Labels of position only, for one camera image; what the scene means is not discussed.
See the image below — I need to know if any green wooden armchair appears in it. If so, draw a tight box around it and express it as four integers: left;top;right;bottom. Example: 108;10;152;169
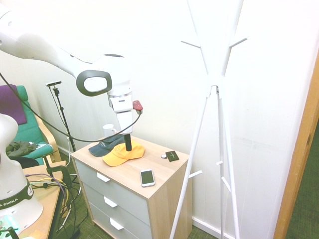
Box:
0;84;62;168

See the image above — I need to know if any dark green C-clamp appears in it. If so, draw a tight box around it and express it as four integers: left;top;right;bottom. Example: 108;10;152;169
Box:
42;155;73;190

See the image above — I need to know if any dark blue baseball cap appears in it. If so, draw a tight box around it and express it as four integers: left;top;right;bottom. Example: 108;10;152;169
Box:
88;135;127;158

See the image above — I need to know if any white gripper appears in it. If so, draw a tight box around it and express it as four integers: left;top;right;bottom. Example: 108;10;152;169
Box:
114;109;135;152

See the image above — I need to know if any black wallet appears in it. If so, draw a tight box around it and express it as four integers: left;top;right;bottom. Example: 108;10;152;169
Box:
165;150;180;163

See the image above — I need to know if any black tripod stand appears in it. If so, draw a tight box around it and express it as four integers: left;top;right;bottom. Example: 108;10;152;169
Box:
48;86;77;153

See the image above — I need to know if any purple cable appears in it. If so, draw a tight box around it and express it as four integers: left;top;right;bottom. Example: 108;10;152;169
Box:
24;172;71;200

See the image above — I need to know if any yellow cable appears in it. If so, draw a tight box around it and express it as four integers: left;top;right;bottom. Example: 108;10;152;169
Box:
26;176;73;209

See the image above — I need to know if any grey dresser drawer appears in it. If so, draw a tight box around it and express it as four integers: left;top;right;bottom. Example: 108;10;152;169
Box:
88;202;141;239
74;159;151;226
81;181;152;239

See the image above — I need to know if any white coat rack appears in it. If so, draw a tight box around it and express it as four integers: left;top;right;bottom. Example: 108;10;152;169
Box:
169;0;249;239

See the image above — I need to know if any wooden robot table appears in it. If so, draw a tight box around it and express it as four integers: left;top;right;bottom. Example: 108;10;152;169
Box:
21;160;68;239

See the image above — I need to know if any orange baseball cap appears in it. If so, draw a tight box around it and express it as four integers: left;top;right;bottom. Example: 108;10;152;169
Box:
102;140;146;168

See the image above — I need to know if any light wood dresser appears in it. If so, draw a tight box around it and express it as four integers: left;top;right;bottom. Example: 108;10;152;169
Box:
70;135;193;239

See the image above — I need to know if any white smartphone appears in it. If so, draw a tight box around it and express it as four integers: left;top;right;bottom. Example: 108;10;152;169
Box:
140;168;156;188

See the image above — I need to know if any purple cloth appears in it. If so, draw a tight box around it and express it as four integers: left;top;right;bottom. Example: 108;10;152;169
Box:
0;84;28;125

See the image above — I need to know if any white mug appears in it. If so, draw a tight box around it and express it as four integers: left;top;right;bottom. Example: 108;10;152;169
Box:
102;123;118;139

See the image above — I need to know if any red wrist camera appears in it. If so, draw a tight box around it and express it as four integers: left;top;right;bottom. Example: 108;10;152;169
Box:
132;100;145;116

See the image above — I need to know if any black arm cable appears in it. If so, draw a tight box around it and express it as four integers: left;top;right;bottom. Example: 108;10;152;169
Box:
0;71;143;144

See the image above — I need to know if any dark crumpled garment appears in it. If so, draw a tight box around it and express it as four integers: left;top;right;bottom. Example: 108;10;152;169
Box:
5;140;40;169

